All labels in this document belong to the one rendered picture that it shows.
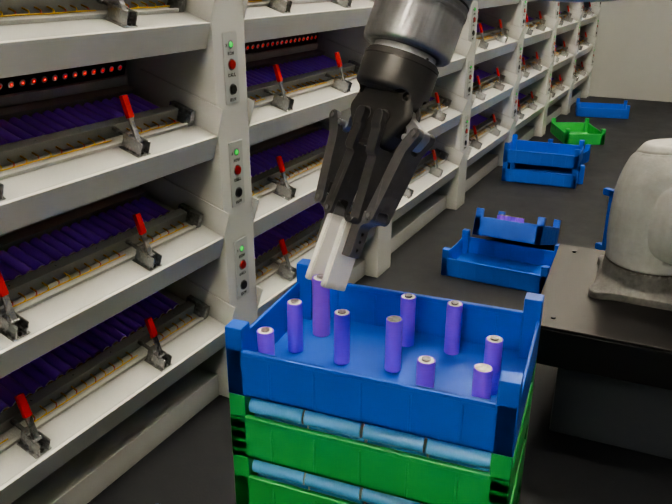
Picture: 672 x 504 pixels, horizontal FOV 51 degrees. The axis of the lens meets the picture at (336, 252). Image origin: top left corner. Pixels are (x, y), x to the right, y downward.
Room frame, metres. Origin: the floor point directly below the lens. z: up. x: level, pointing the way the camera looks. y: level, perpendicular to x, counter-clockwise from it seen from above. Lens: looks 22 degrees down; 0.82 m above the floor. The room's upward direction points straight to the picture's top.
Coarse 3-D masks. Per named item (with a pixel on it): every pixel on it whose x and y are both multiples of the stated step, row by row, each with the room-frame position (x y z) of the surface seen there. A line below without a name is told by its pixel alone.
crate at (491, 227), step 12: (480, 216) 1.95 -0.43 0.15; (480, 228) 1.94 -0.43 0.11; (492, 228) 1.93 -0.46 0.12; (504, 228) 1.91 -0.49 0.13; (516, 228) 1.90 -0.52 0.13; (528, 228) 1.88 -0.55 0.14; (540, 228) 1.87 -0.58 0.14; (552, 228) 1.99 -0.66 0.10; (516, 240) 1.88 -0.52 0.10; (528, 240) 1.87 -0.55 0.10; (540, 240) 1.86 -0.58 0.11; (552, 240) 2.02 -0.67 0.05
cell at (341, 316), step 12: (336, 312) 0.70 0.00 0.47; (348, 312) 0.70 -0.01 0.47; (336, 324) 0.69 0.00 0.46; (348, 324) 0.69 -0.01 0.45; (336, 336) 0.69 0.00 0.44; (348, 336) 0.69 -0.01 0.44; (336, 348) 0.69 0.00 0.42; (348, 348) 0.69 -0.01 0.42; (336, 360) 0.69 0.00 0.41; (348, 360) 0.69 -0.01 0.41
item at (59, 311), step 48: (144, 192) 1.26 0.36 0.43; (0, 240) 1.00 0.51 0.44; (48, 240) 1.04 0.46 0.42; (96, 240) 1.07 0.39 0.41; (144, 240) 1.07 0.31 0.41; (192, 240) 1.18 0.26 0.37; (0, 288) 0.84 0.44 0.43; (48, 288) 0.93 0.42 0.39; (96, 288) 0.97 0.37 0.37; (144, 288) 1.04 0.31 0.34; (0, 336) 0.82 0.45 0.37; (48, 336) 0.86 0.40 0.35
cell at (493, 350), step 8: (488, 336) 0.64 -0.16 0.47; (496, 336) 0.64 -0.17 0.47; (488, 344) 0.63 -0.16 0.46; (496, 344) 0.63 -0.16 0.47; (488, 352) 0.63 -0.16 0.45; (496, 352) 0.63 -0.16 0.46; (488, 360) 0.63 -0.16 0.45; (496, 360) 0.63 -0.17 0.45; (496, 368) 0.63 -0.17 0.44; (496, 376) 0.63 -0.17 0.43; (496, 384) 0.63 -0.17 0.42; (496, 392) 0.63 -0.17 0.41
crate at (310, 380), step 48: (240, 336) 0.63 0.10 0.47; (384, 336) 0.76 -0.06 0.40; (432, 336) 0.76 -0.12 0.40; (480, 336) 0.74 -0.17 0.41; (528, 336) 0.70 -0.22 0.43; (240, 384) 0.63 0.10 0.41; (288, 384) 0.61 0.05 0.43; (336, 384) 0.59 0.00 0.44; (384, 384) 0.57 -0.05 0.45; (528, 384) 0.62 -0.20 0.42; (432, 432) 0.56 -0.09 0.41; (480, 432) 0.54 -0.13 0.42
